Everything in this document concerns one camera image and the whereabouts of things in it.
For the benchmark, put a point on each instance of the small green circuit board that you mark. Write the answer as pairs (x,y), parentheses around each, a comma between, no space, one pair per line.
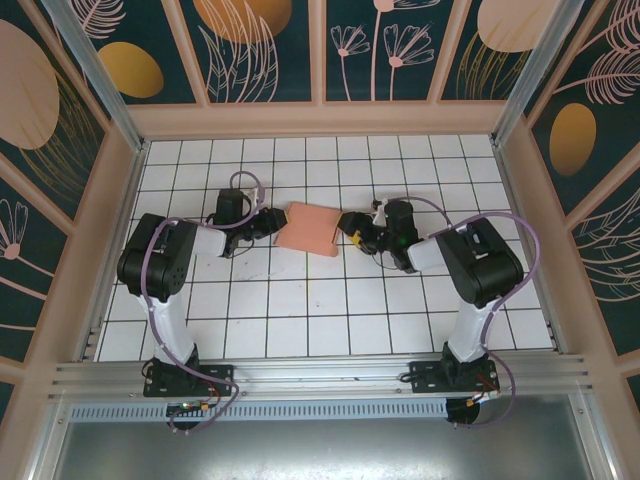
(187,406)

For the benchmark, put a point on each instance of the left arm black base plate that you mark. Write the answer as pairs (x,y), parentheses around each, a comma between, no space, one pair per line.
(220,377)

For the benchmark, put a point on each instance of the aluminium corner post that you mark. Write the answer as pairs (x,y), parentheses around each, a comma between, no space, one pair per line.
(102,80)
(529,75)

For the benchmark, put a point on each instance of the aluminium front rail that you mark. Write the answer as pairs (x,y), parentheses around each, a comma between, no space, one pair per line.
(320,372)

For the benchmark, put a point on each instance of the pink paper box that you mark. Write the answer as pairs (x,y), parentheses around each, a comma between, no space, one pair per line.
(310,230)

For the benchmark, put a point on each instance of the aluminium side rail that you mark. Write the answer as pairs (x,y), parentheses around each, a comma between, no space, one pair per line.
(557,340)
(92,342)

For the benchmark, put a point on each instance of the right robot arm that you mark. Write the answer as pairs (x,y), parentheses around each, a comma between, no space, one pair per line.
(485,265)

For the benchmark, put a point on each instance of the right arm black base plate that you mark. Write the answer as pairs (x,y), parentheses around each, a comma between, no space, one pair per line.
(422,380)

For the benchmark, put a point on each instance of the grey metal sheet panel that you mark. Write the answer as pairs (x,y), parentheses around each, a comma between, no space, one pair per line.
(320,450)

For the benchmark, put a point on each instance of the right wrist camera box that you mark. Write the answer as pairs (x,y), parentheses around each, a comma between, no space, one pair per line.
(381,210)

